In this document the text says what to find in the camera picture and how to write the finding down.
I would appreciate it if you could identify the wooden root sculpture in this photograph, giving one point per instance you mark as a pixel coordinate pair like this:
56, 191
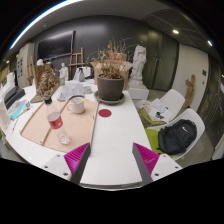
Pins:
190, 91

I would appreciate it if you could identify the flat round red coaster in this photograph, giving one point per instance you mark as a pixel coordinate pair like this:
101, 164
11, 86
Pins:
105, 113

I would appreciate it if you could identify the green seat cushion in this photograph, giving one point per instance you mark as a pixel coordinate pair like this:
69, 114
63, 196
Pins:
151, 138

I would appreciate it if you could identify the open printed magazine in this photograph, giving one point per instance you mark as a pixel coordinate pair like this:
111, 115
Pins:
70, 90

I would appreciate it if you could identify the small green bottle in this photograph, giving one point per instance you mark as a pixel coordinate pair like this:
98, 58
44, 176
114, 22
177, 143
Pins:
62, 81

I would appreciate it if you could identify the white plaster statue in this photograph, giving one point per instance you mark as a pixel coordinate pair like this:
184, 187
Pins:
138, 63

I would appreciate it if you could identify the brown cardboard box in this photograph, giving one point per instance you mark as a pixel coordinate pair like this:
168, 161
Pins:
97, 71

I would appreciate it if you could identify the grey plant saucer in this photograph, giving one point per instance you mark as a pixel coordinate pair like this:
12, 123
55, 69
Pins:
110, 101

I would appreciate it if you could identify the white poster board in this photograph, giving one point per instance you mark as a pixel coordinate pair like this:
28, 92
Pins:
25, 65

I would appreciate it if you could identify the wooden easel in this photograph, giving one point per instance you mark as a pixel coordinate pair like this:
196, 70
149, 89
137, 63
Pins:
76, 63

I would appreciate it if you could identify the black printer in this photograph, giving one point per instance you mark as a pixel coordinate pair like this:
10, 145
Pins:
13, 95

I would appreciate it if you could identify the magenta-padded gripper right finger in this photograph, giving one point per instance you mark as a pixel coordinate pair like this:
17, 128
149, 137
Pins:
148, 159

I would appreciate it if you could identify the black backpack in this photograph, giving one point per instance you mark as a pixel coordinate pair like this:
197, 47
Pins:
176, 136

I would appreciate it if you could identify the clear red-labelled drink bottle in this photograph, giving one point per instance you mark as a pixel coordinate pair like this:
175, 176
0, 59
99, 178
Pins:
55, 120

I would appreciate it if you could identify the grey spray bottle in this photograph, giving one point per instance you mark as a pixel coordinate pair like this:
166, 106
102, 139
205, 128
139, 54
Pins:
81, 76

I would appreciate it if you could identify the yellow packet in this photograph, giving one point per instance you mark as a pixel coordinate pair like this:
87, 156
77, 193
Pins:
86, 100

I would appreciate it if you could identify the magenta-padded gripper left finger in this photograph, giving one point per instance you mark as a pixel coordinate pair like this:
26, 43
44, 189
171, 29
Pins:
75, 158

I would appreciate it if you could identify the white statue pedestal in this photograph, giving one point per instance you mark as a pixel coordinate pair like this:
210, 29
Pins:
138, 93

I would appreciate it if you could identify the black wall screen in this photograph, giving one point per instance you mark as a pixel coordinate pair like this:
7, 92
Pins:
55, 45

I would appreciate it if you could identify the white ceramic mug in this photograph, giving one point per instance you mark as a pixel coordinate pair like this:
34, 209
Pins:
78, 106

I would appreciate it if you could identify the stack of papers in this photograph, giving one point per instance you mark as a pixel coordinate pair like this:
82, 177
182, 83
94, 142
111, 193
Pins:
158, 109

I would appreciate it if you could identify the dried plant in grey pot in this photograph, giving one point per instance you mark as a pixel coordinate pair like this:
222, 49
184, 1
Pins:
110, 87

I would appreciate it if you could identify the blue book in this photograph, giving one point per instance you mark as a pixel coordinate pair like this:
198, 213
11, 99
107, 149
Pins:
17, 109

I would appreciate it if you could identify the white plaster bust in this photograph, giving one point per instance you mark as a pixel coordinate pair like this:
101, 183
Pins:
64, 70
40, 62

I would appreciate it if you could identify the light wooden drawing board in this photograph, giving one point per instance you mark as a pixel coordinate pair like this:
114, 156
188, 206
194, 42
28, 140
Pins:
78, 128

